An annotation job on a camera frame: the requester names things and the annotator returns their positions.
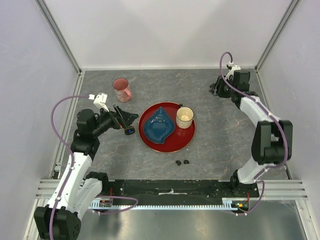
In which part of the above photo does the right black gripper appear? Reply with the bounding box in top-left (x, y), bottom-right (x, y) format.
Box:
top-left (209, 74), bottom-right (237, 99)

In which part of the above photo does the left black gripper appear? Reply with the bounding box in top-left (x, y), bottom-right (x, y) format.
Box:
top-left (91, 104), bottom-right (138, 137)

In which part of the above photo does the black earbud charging case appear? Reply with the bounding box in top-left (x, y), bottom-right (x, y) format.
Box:
top-left (124, 126), bottom-right (135, 136)

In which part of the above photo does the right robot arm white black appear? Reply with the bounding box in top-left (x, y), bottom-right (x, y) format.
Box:
top-left (209, 70), bottom-right (293, 197)

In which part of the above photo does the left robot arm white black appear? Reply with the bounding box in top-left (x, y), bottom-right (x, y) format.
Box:
top-left (33, 105), bottom-right (138, 240)

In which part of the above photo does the blue shell-shaped dish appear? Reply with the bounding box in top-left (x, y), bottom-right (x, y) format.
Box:
top-left (143, 107), bottom-right (176, 144)

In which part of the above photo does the pink floral mug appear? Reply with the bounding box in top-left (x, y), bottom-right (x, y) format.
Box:
top-left (112, 78), bottom-right (133, 103)

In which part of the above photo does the beige ceramic cup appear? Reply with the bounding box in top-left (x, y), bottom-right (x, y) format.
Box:
top-left (176, 106), bottom-right (194, 129)

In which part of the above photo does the red round tray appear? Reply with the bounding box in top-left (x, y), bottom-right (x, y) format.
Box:
top-left (138, 102), bottom-right (196, 153)

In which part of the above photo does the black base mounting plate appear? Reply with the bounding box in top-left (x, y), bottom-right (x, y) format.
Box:
top-left (104, 178), bottom-right (241, 206)

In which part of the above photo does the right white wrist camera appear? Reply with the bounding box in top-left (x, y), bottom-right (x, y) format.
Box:
top-left (225, 62), bottom-right (241, 81)

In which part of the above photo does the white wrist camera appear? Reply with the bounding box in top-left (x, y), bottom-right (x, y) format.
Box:
top-left (225, 62), bottom-right (241, 81)
top-left (88, 92), bottom-right (109, 112)

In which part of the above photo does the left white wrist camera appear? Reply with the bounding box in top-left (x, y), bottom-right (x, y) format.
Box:
top-left (88, 92), bottom-right (109, 112)

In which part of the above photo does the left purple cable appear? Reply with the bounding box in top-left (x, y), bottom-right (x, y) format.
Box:
top-left (48, 94), bottom-right (95, 240)

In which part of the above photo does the slotted grey cable duct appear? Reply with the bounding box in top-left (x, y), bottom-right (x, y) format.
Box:
top-left (88, 198), bottom-right (249, 212)

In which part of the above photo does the right aluminium frame post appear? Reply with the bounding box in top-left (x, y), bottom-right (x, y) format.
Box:
top-left (254, 0), bottom-right (300, 73)

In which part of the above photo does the aluminium frame post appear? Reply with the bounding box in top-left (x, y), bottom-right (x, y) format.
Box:
top-left (35, 0), bottom-right (82, 75)
top-left (254, 0), bottom-right (300, 73)

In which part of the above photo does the left aluminium frame post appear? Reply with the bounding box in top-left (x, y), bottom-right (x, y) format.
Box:
top-left (35, 0), bottom-right (82, 75)

